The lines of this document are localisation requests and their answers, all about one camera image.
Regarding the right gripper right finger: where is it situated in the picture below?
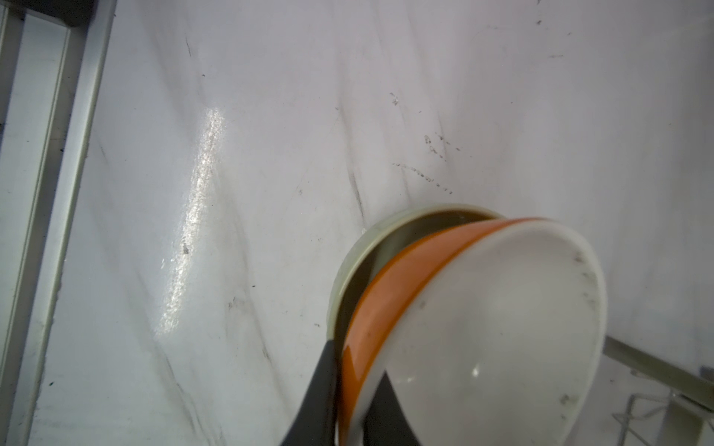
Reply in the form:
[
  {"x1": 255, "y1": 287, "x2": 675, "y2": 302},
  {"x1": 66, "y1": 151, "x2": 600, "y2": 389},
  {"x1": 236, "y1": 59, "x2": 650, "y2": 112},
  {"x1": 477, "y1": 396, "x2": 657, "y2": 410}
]
[{"x1": 364, "y1": 374, "x2": 420, "y2": 446}]

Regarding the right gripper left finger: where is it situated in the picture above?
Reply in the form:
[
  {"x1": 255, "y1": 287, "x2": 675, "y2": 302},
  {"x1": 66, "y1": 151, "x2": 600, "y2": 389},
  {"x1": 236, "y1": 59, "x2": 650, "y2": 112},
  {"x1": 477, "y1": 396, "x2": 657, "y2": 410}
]
[{"x1": 281, "y1": 339, "x2": 338, "y2": 446}]

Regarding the orange white bowl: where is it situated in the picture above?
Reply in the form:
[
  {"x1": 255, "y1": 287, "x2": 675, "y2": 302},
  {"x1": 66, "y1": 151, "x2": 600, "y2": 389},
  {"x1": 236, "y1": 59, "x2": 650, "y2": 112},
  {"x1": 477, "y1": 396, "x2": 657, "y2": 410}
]
[{"x1": 338, "y1": 219, "x2": 607, "y2": 445}]

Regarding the light green bowl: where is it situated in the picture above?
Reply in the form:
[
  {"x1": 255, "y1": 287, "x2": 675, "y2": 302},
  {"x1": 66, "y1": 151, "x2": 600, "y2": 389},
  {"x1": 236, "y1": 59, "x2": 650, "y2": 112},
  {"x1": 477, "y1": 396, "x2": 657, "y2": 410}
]
[{"x1": 327, "y1": 204, "x2": 502, "y2": 350}]

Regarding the chrome two-tier dish rack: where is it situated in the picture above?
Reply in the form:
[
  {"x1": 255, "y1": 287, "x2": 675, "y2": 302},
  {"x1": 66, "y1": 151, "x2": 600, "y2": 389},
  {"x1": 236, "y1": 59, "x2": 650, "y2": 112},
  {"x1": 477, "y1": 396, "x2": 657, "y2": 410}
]
[{"x1": 604, "y1": 336, "x2": 713, "y2": 445}]

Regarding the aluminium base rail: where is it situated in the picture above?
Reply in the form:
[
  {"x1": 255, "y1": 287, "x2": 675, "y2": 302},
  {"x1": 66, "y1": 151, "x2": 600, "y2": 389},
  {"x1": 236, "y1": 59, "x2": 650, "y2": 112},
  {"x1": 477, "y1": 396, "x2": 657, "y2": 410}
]
[{"x1": 1, "y1": 1, "x2": 116, "y2": 445}]

